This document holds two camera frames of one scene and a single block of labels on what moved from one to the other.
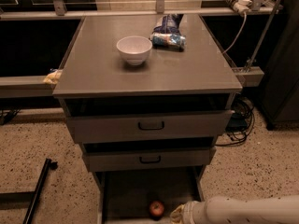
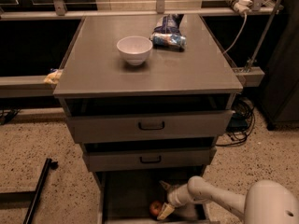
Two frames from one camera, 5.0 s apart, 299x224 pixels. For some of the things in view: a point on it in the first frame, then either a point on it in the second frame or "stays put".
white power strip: [241, 5] stays put
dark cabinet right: [279, 92] stays put
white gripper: [189, 211] to [173, 197]
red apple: [157, 209] stays put
